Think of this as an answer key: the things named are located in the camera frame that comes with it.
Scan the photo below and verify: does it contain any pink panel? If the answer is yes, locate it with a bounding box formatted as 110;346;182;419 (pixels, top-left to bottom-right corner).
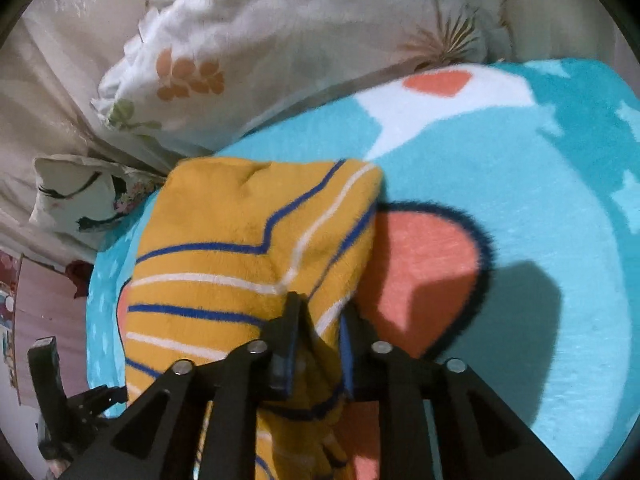
14;254;92;403

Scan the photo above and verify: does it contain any yellow striped sweater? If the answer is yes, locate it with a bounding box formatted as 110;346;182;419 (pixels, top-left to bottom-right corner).
117;156;385;480

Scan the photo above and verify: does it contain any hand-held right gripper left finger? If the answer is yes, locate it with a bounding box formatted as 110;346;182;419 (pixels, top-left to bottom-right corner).
60;292;306;480

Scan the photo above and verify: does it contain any white floral pillow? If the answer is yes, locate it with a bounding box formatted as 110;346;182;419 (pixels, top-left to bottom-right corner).
90;0;507;158

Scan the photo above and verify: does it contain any white eyelash print cushion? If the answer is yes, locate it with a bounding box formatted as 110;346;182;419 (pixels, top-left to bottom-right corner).
29;155;167;252

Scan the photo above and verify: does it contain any beige patterned cloth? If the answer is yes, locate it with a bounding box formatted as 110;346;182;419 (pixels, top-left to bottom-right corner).
0;0;618;266

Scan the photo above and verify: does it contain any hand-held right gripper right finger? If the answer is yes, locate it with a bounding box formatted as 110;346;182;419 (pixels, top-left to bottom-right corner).
340;305;576;480

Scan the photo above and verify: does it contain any turquoise printed blanket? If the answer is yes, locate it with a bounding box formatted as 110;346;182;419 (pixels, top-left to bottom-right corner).
85;57;640;480

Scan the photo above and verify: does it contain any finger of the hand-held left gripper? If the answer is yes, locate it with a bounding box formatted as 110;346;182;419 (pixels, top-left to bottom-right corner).
67;385;127;424

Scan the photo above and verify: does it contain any dark red cloth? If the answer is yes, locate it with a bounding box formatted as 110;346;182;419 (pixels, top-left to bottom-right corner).
64;259;97;300

